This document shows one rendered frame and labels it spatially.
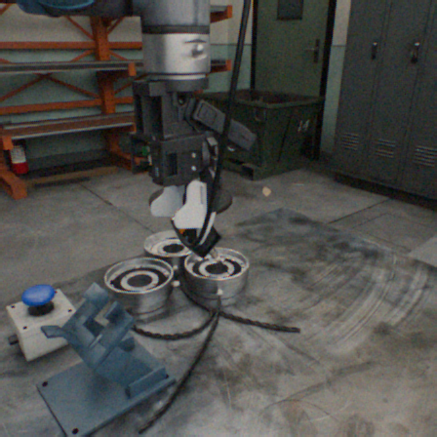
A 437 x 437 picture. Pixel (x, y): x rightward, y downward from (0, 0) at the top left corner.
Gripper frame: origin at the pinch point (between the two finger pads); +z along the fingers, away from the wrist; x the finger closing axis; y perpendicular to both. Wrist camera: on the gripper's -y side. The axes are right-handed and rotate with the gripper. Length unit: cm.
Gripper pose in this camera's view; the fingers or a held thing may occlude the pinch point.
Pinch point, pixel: (196, 229)
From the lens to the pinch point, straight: 56.9
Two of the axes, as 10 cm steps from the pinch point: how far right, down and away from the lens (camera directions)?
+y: -7.5, 2.7, -6.0
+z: 0.0, 9.1, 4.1
